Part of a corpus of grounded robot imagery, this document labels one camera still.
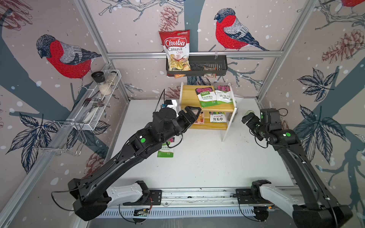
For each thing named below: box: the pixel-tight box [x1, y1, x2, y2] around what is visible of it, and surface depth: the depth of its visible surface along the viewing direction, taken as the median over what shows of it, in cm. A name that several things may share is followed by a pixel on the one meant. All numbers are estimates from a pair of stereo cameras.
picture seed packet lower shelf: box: [193, 111, 205, 125], surface depth 87 cm
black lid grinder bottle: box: [91, 71, 113, 96], surface depth 77 cm
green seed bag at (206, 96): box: [194, 86, 219, 108], surface depth 78 cm
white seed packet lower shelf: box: [209, 111, 227, 124], surface depth 90 cm
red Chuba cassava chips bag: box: [158, 29, 192, 79], surface depth 85 cm
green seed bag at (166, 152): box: [156, 137, 175, 158], surface depth 92 cm
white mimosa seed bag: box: [214, 85, 234, 105], surface depth 78 cm
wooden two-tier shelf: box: [179, 81, 238, 142], surface depth 79 cm
